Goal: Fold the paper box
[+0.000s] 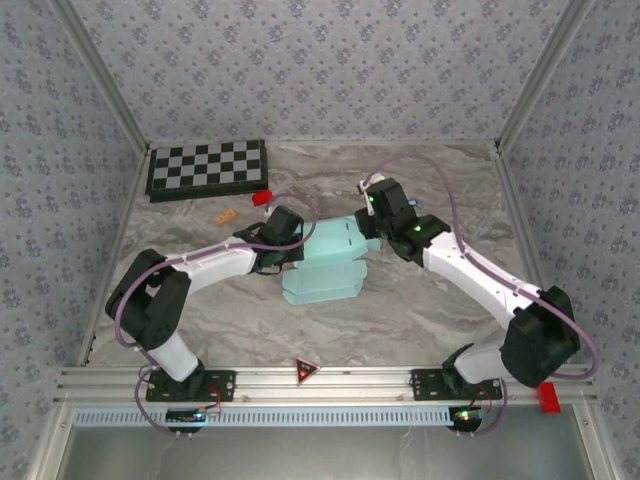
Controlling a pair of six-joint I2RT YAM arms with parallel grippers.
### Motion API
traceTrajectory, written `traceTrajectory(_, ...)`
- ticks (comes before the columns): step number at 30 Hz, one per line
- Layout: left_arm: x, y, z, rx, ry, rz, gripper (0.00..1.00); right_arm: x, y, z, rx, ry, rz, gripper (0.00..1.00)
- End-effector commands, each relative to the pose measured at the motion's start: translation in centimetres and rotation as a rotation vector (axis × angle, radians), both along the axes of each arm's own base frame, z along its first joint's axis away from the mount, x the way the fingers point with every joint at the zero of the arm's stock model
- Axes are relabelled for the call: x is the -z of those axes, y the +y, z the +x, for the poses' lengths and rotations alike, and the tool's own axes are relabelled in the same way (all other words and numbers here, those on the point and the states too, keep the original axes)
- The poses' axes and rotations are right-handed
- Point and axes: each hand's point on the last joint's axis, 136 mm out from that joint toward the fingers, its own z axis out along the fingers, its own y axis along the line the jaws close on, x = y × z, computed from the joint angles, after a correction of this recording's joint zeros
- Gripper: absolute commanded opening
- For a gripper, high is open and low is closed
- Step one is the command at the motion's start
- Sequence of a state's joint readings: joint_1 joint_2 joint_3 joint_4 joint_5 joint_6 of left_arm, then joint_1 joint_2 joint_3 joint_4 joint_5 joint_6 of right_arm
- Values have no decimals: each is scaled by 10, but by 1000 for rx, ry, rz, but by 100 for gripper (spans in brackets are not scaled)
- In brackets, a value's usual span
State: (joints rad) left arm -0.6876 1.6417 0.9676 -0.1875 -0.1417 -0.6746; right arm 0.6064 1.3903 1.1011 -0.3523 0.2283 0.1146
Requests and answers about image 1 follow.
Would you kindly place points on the light blue paper box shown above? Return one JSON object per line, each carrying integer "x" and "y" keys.
{"x": 320, "y": 285}

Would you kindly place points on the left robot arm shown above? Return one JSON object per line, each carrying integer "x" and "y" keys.
{"x": 215, "y": 262}

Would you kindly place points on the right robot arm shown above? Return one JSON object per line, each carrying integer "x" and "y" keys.
{"x": 465, "y": 270}

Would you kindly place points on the small red block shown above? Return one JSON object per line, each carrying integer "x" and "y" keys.
{"x": 261, "y": 198}

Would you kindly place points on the small orange tag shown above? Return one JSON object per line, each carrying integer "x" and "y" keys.
{"x": 225, "y": 217}

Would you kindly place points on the black grey chessboard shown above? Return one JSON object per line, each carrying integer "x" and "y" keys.
{"x": 207, "y": 167}

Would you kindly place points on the red triangle sign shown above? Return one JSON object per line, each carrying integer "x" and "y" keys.
{"x": 305, "y": 371}

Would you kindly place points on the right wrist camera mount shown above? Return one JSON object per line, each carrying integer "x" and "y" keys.
{"x": 376, "y": 178}

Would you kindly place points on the aluminium side rail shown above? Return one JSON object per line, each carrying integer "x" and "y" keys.
{"x": 131, "y": 210}
{"x": 517, "y": 210}

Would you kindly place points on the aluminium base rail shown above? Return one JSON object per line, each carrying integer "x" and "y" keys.
{"x": 360, "y": 387}

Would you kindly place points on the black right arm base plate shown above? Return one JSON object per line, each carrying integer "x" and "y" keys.
{"x": 425, "y": 385}

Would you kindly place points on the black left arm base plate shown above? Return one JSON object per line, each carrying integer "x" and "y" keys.
{"x": 225, "y": 385}

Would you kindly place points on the aluminium frame post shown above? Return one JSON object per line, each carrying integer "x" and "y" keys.
{"x": 102, "y": 75}
{"x": 540, "y": 75}

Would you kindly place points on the red brick on rail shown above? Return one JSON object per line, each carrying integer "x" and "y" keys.
{"x": 547, "y": 397}

